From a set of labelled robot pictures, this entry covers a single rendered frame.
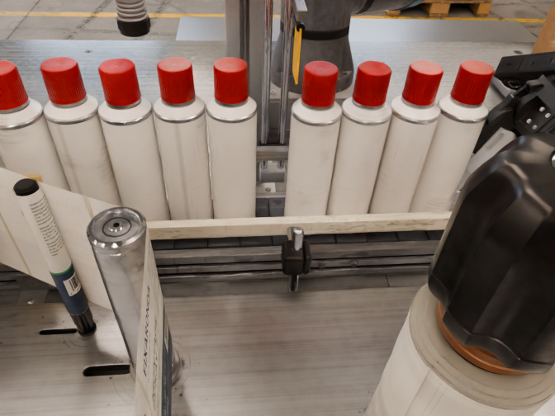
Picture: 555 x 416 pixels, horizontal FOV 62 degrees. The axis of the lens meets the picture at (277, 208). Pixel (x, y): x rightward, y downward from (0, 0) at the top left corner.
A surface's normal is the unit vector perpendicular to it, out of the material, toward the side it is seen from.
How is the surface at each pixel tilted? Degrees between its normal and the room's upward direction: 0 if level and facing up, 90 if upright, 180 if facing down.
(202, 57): 0
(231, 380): 0
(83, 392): 0
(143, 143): 90
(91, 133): 90
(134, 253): 90
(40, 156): 90
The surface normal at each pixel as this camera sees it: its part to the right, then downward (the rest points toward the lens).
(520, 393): 0.04, -0.71
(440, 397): -0.70, 0.48
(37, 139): 0.80, 0.43
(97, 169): 0.62, 0.55
